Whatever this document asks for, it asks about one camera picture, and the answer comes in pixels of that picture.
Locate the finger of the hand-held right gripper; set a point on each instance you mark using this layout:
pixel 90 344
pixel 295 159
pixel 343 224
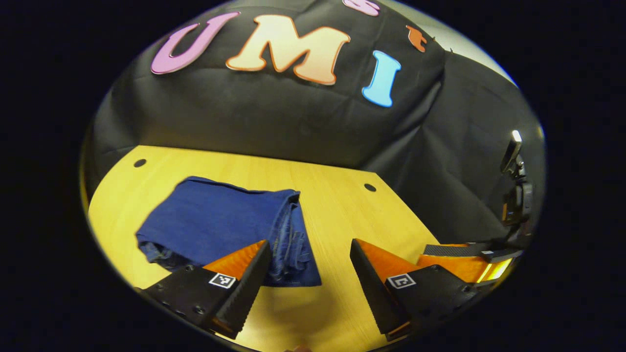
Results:
pixel 464 268

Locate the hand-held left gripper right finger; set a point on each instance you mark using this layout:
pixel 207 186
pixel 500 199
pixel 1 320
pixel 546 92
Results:
pixel 371 293

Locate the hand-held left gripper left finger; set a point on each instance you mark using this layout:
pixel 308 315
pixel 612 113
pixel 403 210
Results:
pixel 247 293

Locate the black backdrop cloth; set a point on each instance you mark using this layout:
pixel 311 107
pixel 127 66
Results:
pixel 274 122

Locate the blue jeans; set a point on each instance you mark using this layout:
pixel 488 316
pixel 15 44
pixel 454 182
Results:
pixel 220 225

